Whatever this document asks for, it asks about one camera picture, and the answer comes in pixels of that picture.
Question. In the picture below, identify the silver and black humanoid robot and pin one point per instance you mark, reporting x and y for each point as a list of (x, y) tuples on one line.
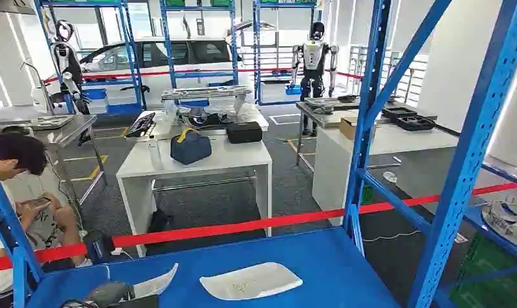
[(313, 59)]

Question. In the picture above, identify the grey metal tray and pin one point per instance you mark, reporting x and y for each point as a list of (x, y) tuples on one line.
[(50, 122)]

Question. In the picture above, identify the blue plastic bin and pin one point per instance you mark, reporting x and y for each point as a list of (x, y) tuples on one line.
[(95, 94), (292, 90)]

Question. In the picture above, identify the black slotted tray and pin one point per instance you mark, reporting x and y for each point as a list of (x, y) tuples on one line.
[(140, 125)]

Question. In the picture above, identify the cardboard box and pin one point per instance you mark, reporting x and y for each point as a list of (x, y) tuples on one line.
[(348, 127)]

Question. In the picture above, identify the clear plastic bag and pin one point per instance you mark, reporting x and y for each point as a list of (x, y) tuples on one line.
[(390, 177)]

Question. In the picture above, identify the blue storage rack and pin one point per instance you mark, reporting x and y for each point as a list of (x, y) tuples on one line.
[(169, 51), (257, 51), (131, 51)]

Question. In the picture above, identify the silver metal car part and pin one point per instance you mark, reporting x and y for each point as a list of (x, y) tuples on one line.
[(507, 223)]

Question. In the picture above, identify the green plastic crate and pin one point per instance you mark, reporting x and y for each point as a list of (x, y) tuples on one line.
[(492, 280)]

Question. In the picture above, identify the blue steel shelf rack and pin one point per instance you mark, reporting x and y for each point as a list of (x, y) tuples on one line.
[(471, 148)]

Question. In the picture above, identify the person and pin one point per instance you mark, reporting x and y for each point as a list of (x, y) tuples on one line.
[(42, 229)]

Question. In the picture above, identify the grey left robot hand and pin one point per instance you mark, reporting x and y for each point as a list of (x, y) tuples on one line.
[(110, 293)]

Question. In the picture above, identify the steel bench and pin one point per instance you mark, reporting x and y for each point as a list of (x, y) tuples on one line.
[(67, 131)]

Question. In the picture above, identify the steel table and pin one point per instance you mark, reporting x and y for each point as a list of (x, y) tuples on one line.
[(322, 120)]

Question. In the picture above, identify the narrow curved white plastic panel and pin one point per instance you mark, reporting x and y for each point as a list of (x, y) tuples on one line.
[(156, 282)]

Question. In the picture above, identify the black barrier tape post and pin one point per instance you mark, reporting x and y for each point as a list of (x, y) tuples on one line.
[(98, 246)]

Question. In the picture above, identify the grey metal parts pile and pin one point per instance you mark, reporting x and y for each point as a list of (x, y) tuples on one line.
[(322, 105)]

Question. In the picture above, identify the red barrier tape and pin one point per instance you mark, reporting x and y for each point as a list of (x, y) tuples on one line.
[(241, 227), (156, 73)]

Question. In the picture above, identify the black case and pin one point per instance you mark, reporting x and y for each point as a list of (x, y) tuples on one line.
[(244, 132)]

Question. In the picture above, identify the wide white plastic panel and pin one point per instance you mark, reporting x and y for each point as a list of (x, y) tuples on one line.
[(250, 281)]

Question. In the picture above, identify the metal fixture with car part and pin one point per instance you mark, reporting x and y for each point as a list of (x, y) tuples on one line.
[(205, 93)]

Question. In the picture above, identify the smartphone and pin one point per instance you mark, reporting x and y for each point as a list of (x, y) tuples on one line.
[(38, 202)]

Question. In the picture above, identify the white and black humanoid robot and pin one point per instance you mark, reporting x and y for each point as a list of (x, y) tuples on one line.
[(67, 63)]

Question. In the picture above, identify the black plastic tray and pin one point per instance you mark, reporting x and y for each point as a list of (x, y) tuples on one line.
[(415, 123), (398, 112)]

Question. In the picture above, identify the white car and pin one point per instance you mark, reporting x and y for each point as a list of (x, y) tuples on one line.
[(156, 55)]

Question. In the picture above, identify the black bag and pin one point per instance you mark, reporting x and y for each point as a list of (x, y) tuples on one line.
[(158, 222)]

